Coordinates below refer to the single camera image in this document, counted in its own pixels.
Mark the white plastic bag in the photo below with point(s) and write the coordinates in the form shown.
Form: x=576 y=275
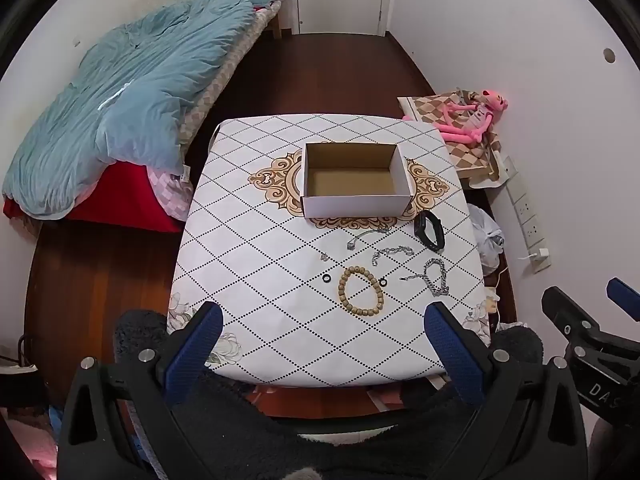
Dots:
x=485 y=235

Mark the red bed cloth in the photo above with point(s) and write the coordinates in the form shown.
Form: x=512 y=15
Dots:
x=125 y=195

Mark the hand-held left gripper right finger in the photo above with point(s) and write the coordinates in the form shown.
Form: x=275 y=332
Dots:
x=450 y=345

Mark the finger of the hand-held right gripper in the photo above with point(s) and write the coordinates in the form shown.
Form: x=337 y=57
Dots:
x=575 y=317
x=625 y=297

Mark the white power strip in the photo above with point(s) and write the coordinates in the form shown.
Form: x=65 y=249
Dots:
x=525 y=215

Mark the diamond patterned tablecloth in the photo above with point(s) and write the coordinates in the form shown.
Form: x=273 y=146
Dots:
x=280 y=280

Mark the person's right forearm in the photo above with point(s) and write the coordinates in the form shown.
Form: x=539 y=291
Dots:
x=617 y=450

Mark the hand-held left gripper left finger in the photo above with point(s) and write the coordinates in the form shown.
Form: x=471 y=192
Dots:
x=195 y=345

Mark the black smart band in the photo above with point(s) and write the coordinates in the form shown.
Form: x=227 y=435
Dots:
x=436 y=240

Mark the white charger plug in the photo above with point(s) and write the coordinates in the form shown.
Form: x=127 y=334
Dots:
x=541 y=253

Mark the dark fuzzy garment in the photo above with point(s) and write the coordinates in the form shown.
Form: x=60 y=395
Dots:
x=280 y=440

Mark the pink plush toy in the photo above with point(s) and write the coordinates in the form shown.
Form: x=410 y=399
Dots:
x=462 y=130

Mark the checkered bed mattress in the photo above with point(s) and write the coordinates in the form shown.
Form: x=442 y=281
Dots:
x=210 y=95

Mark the light blue quilt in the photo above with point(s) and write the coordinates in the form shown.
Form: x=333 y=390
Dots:
x=125 y=110

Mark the brown checkered cushion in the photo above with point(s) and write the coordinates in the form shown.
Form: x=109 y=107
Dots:
x=465 y=157

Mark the white cardboard box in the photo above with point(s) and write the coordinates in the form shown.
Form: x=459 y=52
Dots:
x=350 y=180

